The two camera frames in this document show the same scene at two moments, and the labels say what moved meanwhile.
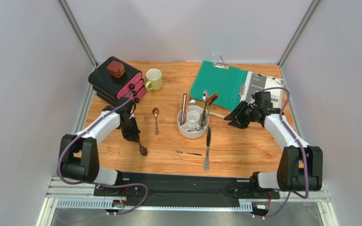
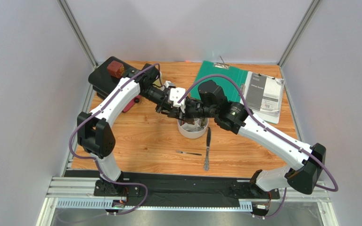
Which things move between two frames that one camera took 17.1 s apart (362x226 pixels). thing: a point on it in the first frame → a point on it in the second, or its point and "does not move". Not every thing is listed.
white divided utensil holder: x=193 y=119 does not move
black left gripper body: x=126 y=125 → x=158 y=97
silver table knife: x=206 y=165 does not move
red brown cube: x=116 y=68 does not move
